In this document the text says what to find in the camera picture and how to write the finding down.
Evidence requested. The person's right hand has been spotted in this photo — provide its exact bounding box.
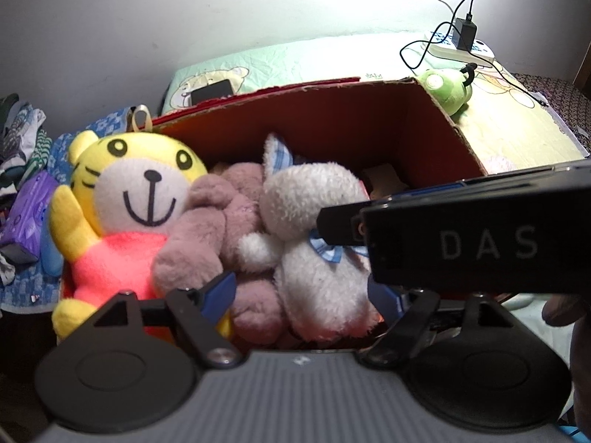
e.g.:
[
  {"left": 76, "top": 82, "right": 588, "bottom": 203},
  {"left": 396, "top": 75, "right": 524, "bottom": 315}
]
[{"left": 542, "top": 295, "right": 591, "bottom": 438}]

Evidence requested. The pink plush bear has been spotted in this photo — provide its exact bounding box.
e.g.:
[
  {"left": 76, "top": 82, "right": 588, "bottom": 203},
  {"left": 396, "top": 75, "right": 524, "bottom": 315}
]
[{"left": 151, "top": 162, "right": 287, "bottom": 346}]

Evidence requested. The red cardboard box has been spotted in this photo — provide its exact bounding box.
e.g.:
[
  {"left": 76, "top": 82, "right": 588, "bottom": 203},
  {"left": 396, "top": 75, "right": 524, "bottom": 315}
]
[{"left": 59, "top": 77, "right": 488, "bottom": 351}]

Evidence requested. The white plush rabbit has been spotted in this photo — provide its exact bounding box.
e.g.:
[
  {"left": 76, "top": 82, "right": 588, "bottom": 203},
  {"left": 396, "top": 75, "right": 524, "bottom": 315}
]
[{"left": 238, "top": 134, "right": 380, "bottom": 342}]

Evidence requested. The blue floral cloth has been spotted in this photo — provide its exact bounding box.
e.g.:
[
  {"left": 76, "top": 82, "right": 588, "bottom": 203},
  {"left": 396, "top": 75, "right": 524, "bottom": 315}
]
[{"left": 1, "top": 107, "right": 134, "bottom": 314}]

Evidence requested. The white power strip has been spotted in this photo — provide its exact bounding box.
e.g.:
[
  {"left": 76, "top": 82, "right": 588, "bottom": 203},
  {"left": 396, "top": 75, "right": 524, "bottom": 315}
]
[{"left": 428, "top": 32, "right": 496, "bottom": 67}]

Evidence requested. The yellow tiger plush toy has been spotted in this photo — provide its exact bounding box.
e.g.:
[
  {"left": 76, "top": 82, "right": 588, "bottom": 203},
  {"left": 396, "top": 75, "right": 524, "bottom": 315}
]
[{"left": 49, "top": 121, "right": 206, "bottom": 339}]

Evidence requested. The black charging cable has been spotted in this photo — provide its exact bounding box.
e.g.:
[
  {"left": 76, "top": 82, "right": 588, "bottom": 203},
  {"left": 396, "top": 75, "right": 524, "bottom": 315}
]
[{"left": 399, "top": 0, "right": 548, "bottom": 107}]

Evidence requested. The purple tissue pack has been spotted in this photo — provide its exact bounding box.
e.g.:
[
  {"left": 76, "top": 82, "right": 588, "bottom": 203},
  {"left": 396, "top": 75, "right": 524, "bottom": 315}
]
[{"left": 1, "top": 170, "right": 58, "bottom": 265}]

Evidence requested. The pile of folded clothes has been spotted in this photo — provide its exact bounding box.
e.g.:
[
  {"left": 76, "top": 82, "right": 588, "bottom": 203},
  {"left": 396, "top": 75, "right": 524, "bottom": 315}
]
[{"left": 1, "top": 93, "right": 52, "bottom": 203}]

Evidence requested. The cartoon print bed sheet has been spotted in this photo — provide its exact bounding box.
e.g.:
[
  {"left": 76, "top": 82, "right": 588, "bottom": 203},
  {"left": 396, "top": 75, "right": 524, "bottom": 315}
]
[{"left": 161, "top": 31, "right": 590, "bottom": 173}]

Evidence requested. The black power adapter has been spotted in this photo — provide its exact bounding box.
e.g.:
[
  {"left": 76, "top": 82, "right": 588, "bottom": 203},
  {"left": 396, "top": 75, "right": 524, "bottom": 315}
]
[{"left": 452, "top": 15, "right": 477, "bottom": 52}]

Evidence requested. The blue plastic case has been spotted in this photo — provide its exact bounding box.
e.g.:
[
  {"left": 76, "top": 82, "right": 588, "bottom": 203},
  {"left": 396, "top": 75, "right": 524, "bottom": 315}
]
[{"left": 40, "top": 219, "right": 64, "bottom": 277}]

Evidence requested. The black smartphone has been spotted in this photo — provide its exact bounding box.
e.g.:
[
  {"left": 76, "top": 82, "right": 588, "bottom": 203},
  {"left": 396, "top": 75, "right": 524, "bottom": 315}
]
[{"left": 190, "top": 79, "right": 235, "bottom": 106}]

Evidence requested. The green plush toy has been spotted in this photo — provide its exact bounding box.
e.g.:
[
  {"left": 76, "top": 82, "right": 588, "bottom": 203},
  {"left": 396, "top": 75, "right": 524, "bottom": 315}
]
[{"left": 418, "top": 63, "right": 477, "bottom": 116}]

